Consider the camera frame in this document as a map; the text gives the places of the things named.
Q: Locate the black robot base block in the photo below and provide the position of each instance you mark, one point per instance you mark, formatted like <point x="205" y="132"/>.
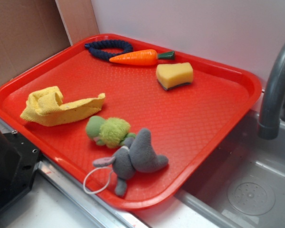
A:
<point x="19" y="159"/>

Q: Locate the yellow sponge with dark pad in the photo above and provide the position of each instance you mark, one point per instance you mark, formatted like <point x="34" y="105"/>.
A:
<point x="174" y="75"/>

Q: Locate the red plastic tray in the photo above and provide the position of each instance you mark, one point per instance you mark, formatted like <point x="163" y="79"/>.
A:
<point x="187" y="123"/>

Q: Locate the green plush toy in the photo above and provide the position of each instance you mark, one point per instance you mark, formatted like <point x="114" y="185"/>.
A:
<point x="111" y="132"/>

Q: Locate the grey plush elephant toy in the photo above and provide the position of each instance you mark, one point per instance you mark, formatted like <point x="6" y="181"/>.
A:
<point x="136" y="155"/>

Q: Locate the orange plastic toy carrot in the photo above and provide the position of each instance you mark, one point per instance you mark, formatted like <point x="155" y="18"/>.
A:
<point x="148" y="57"/>

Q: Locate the yellow knitted cloth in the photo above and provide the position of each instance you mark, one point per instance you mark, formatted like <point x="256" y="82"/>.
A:
<point x="46" y="108"/>

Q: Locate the grey plastic toy sink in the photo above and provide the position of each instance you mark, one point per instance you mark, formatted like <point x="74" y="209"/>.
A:
<point x="242" y="183"/>

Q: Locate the grey toy faucet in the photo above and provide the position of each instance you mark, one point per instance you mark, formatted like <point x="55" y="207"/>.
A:
<point x="273" y="104"/>

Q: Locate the brown cardboard panel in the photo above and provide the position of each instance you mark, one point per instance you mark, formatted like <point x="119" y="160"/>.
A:
<point x="33" y="30"/>

